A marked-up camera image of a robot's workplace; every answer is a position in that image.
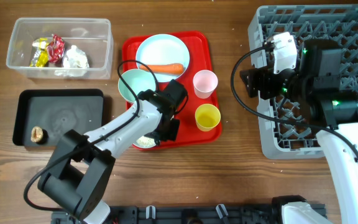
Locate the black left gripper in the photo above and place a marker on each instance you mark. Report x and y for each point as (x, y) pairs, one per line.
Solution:
(171, 134)

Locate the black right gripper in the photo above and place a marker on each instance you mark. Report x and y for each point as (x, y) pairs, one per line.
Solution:
(266, 75)

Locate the white rice pile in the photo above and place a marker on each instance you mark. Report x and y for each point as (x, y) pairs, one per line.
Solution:
(146, 142)

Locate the light blue bowl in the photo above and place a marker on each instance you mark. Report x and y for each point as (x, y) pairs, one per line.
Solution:
(146, 142)

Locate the mint green bowl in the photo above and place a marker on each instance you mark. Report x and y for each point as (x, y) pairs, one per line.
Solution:
(138, 80)

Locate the pink plastic cup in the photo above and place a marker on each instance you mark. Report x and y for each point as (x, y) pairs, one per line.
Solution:
(204, 82)

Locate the orange carrot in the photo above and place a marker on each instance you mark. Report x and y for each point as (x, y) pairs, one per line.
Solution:
(171, 69)

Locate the white napkin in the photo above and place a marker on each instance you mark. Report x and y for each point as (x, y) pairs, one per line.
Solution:
(74, 62)

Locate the brown food scrap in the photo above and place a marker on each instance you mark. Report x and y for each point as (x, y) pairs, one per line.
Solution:
(37, 134)

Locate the red snack wrapper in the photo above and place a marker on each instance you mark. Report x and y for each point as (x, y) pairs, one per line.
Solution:
(55, 49)

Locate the yellow foil wrapper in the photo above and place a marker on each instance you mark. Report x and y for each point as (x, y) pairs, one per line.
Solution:
(40, 58)

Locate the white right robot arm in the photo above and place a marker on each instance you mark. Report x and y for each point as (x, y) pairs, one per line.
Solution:
(314, 82)

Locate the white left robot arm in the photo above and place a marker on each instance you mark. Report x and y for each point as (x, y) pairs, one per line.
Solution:
(79, 169)

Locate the grey dishwasher rack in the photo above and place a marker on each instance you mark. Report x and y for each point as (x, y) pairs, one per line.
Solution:
(334, 22)

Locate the black waste tray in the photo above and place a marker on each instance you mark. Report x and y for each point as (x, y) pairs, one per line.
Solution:
(57, 111)

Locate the clear plastic waste bin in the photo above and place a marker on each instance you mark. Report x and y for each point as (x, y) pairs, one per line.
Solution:
(93, 36)

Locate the yellow plastic cup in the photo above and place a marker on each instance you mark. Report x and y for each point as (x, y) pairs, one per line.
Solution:
(207, 117)

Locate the red serving tray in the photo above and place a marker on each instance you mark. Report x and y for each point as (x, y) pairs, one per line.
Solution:
(188, 132)

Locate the light blue plate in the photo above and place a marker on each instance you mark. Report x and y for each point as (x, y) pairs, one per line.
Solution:
(162, 49)

